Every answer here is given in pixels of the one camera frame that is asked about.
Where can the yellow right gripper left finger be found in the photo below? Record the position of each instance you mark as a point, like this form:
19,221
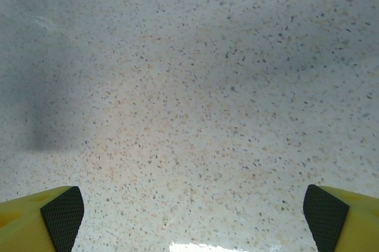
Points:
20,225

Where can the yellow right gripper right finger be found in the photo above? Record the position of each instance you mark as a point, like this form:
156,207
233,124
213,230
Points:
358,225

